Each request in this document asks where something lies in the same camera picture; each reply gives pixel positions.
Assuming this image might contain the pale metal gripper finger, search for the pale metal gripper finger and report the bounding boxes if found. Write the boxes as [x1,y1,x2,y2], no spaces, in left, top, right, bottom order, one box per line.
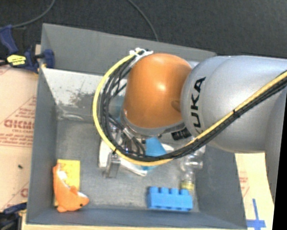
[111,157,122,180]
[104,152,116,178]

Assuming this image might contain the blue and white plastic container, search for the blue and white plastic container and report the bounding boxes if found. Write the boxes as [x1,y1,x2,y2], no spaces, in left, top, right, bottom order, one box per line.
[97,130,175,179]

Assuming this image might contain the grey metal bin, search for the grey metal bin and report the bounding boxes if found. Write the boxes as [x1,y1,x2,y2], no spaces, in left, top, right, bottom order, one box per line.
[19,23,268,230]

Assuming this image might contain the yellow flat card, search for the yellow flat card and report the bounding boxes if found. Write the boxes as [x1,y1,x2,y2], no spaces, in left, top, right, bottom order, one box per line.
[52,158,84,210]

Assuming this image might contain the orange and white toy fish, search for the orange and white toy fish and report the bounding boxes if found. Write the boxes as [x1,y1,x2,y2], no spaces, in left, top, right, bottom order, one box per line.
[47,162,94,216]

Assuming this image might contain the blue toy building brick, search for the blue toy building brick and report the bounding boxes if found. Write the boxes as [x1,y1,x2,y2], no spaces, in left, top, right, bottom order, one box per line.
[144,184,196,215]

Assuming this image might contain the clear plastic bottle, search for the clear plastic bottle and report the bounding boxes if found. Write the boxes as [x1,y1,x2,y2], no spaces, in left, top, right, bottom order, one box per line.
[175,141,207,197]

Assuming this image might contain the black cylinder on white bracket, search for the black cylinder on white bracket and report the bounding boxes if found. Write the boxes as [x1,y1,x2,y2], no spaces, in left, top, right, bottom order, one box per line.
[159,125,193,143]

